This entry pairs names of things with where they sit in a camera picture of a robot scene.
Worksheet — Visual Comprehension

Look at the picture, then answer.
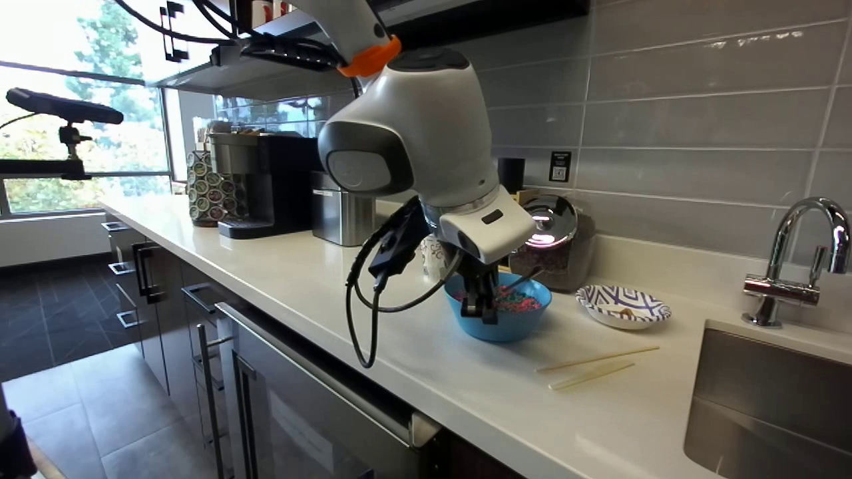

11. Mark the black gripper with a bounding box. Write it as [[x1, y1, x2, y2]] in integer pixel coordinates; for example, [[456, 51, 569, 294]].
[[453, 253, 505, 328]]

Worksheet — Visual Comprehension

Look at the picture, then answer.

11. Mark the blue plastic bowl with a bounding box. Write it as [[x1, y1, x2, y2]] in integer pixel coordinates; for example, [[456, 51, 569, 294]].
[[441, 268, 553, 346]]

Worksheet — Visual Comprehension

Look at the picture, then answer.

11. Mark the shiny steel bowl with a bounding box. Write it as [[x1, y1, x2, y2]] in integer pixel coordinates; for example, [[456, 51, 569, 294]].
[[517, 188, 581, 253]]

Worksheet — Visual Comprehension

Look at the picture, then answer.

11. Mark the white and blue plate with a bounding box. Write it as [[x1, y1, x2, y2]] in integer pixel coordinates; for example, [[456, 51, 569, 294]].
[[572, 281, 673, 332]]

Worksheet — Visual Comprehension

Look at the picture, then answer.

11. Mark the multicoloured beads filling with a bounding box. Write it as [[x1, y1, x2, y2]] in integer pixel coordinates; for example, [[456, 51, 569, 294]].
[[493, 288, 545, 320]]

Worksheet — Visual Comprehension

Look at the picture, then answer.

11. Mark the metal spoon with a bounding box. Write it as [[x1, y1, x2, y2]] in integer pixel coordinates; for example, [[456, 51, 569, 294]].
[[493, 266, 542, 301]]

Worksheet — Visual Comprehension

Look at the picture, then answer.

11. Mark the patterned white paper cup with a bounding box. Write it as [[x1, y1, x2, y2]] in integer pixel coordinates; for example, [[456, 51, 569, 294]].
[[419, 231, 460, 281]]

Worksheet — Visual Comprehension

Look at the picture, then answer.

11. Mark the dark brown container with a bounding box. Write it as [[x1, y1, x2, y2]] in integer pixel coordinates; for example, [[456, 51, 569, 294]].
[[508, 235, 600, 293]]

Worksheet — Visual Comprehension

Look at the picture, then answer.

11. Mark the pale wooden chopstick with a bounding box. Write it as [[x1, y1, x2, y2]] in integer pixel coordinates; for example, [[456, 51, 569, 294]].
[[545, 356, 637, 393], [536, 342, 664, 374]]

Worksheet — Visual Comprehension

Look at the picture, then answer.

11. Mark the black coffee machine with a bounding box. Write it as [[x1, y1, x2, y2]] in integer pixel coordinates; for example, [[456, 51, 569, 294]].
[[211, 129, 321, 241]]

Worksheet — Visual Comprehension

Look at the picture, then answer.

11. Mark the dark upper cabinet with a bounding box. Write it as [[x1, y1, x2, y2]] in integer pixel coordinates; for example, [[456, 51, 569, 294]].
[[369, 0, 593, 51]]

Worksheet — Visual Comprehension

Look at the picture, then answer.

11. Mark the chrome faucet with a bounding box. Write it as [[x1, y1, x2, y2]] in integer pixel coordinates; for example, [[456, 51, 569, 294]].
[[742, 193, 852, 329]]

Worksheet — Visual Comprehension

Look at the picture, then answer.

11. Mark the undermount kitchen sink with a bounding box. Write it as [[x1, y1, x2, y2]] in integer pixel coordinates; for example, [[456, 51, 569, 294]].
[[681, 320, 852, 479]]

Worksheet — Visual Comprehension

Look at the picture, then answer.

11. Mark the grey lower cabinet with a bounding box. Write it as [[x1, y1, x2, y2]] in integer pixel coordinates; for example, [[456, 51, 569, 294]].
[[102, 211, 223, 447]]

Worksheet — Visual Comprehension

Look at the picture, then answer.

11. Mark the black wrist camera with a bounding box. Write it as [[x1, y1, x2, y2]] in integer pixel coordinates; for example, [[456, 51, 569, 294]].
[[367, 197, 435, 280]]

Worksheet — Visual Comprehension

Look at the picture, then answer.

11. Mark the black looping robot cable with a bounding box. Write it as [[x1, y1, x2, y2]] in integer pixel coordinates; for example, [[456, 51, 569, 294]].
[[343, 197, 464, 370]]

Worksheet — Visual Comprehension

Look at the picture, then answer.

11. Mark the small dark wall outlet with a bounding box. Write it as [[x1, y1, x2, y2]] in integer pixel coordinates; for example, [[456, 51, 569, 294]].
[[545, 148, 572, 184]]

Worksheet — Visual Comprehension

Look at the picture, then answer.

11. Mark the black vertical bar handle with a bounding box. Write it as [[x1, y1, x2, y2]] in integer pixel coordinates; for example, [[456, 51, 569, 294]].
[[195, 317, 226, 479]]

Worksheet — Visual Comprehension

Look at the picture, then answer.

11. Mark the black overhead cable bundle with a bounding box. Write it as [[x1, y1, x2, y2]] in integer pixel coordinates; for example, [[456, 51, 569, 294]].
[[115, 0, 348, 70]]

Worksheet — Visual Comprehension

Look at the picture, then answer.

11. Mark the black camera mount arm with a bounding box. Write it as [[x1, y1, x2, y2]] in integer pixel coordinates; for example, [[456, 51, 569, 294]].
[[0, 86, 127, 184]]

